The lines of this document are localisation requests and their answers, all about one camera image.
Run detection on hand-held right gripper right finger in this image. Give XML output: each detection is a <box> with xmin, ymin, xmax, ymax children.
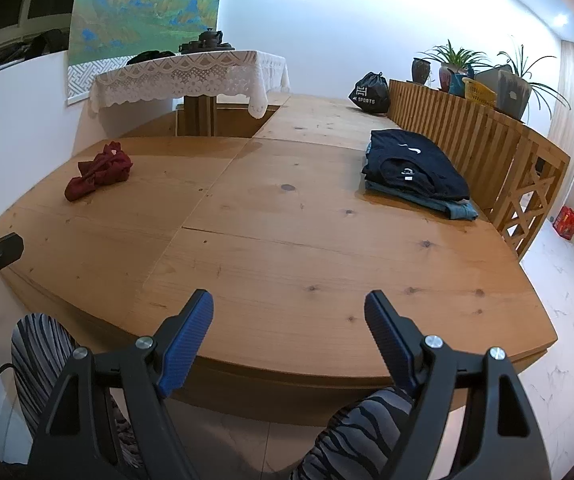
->
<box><xmin>364</xmin><ymin>290</ymin><xmax>552</xmax><ymax>480</ymax></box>

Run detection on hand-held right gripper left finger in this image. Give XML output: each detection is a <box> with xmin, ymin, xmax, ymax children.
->
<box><xmin>27</xmin><ymin>288</ymin><xmax>215</xmax><ymax>480</ymax></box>

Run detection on dark red garment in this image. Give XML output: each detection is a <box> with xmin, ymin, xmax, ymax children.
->
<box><xmin>64</xmin><ymin>141</ymin><xmax>133</xmax><ymax>204</ymax></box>

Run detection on person's right leg striped pants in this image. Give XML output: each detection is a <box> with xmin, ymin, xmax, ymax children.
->
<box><xmin>287</xmin><ymin>387</ymin><xmax>415</xmax><ymax>480</ymax></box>

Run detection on red box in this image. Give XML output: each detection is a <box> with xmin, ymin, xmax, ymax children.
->
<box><xmin>553</xmin><ymin>206</ymin><xmax>574</xmax><ymax>239</ymax></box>

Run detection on wooden slatted railing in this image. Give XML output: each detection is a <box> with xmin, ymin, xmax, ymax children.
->
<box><xmin>387</xmin><ymin>79</ymin><xmax>572</xmax><ymax>261</ymax></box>

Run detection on yellow plastic basket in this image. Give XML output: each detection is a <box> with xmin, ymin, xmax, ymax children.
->
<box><xmin>462</xmin><ymin>77</ymin><xmax>498</xmax><ymax>108</ymax></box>

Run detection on white lace tablecloth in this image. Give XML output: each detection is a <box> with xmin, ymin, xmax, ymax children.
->
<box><xmin>88</xmin><ymin>50</ymin><xmax>290</xmax><ymax>120</ymax></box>

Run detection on dark ceramic vase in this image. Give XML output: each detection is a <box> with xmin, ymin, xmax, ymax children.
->
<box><xmin>412</xmin><ymin>57</ymin><xmax>432</xmax><ymax>86</ymax></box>

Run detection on green plant in grey pot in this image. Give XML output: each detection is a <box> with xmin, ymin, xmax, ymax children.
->
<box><xmin>489</xmin><ymin>35</ymin><xmax>571</xmax><ymax>122</ymax></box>

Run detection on dark tea tray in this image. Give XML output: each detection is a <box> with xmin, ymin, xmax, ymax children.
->
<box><xmin>178</xmin><ymin>40</ymin><xmax>236</xmax><ymax>54</ymax></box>

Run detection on black drawstring bag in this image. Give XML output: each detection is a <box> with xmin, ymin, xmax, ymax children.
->
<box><xmin>348</xmin><ymin>71</ymin><xmax>392</xmax><ymax>112</ymax></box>

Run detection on landscape wall scroll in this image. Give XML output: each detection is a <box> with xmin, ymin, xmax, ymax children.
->
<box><xmin>67</xmin><ymin>0</ymin><xmax>225</xmax><ymax>103</ymax></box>

